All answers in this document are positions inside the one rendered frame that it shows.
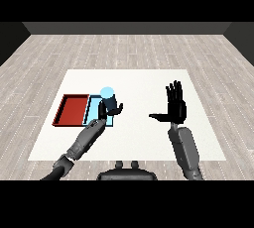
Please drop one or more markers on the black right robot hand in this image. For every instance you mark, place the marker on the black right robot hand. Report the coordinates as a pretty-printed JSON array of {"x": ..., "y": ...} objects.
[{"x": 176, "y": 108}]

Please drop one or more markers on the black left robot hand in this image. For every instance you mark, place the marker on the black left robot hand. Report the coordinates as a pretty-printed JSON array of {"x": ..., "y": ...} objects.
[{"x": 106, "y": 110}]

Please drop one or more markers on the blue can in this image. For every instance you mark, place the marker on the blue can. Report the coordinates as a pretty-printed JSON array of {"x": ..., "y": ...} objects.
[{"x": 108, "y": 99}]

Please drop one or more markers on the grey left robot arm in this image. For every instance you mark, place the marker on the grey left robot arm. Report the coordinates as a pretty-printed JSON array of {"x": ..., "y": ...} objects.
[{"x": 81, "y": 145}]

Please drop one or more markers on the light blue shallow open box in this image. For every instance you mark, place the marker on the light blue shallow open box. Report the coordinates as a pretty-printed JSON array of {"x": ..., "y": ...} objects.
[{"x": 94, "y": 108}]

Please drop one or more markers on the red shallow open box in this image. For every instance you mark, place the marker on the red shallow open box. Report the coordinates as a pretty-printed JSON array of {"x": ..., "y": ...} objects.
[{"x": 72, "y": 109}]

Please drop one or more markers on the dark grey robot body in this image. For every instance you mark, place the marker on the dark grey robot body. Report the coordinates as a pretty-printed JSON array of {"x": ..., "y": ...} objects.
[{"x": 127, "y": 174}]

